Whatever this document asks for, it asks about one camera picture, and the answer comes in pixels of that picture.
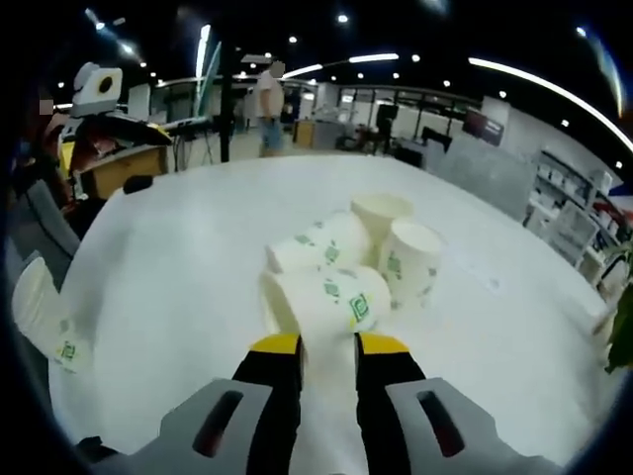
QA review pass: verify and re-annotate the short ceiling strip light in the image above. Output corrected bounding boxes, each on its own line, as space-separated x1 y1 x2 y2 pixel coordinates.
284 62 343 80
348 52 400 64

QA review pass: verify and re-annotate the green plant in white pot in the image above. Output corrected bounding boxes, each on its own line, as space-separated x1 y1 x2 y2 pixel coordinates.
595 240 633 375

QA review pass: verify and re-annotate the long ceiling strip light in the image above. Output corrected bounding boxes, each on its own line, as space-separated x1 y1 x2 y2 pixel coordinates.
468 57 633 149

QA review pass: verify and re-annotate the grey mesh office chair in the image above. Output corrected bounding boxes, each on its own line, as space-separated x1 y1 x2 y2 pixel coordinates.
7 177 83 298
433 133 539 222

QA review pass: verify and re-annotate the white table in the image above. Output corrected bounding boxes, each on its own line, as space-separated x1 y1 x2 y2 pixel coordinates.
46 153 619 475

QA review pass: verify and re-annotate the small wooden cabinet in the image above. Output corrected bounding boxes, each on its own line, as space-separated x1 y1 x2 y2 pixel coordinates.
91 144 168 198
294 118 317 148

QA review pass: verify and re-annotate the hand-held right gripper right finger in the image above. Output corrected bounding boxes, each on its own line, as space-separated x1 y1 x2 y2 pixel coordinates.
353 332 525 475

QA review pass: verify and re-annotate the white storage shelf rack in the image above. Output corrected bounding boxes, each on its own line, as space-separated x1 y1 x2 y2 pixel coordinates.
536 149 619 238

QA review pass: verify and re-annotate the nested stack of paper cups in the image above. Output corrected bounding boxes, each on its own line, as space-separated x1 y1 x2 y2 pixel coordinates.
12 255 96 378

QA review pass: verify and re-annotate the dark display screen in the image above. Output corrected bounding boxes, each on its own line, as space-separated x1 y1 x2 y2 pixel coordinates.
462 107 506 147

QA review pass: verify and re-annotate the green print paper cup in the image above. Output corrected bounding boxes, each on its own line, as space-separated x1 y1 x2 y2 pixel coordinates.
259 264 393 362

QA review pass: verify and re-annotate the pile of paper cups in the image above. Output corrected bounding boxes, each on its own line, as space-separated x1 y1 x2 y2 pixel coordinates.
265 193 442 312

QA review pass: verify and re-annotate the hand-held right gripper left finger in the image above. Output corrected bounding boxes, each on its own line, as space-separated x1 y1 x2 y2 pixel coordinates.
137 333 304 475

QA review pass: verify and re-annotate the white slatted chair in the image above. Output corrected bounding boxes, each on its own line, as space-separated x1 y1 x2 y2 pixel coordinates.
549 201 602 263

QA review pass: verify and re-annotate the black stand pole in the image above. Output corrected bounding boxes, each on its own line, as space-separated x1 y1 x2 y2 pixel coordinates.
220 27 233 164

